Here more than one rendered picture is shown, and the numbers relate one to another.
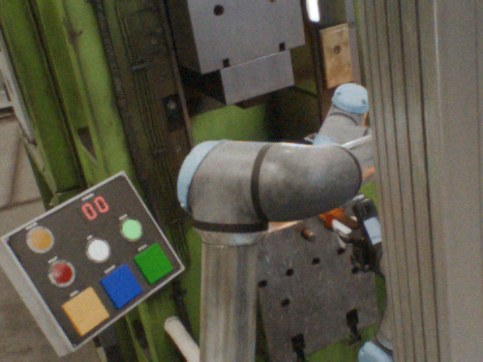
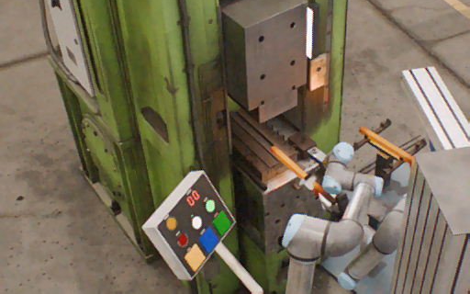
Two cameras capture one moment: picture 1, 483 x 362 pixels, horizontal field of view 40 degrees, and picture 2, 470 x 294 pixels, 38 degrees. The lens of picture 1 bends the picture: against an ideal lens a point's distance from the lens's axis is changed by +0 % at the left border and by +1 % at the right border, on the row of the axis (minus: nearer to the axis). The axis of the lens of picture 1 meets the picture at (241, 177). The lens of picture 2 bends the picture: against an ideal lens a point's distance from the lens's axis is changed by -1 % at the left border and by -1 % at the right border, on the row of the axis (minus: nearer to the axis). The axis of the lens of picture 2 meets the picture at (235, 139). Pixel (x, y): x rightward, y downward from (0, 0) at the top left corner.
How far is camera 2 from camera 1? 1.51 m
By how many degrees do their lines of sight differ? 20
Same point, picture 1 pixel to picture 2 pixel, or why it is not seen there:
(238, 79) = (267, 109)
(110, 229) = (200, 209)
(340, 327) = not seen: hidden behind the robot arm
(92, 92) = (179, 118)
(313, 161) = (348, 236)
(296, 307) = (283, 222)
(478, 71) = not seen: outside the picture
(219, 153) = (305, 228)
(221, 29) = (262, 85)
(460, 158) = not seen: outside the picture
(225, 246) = (304, 265)
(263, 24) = (285, 78)
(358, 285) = (318, 204)
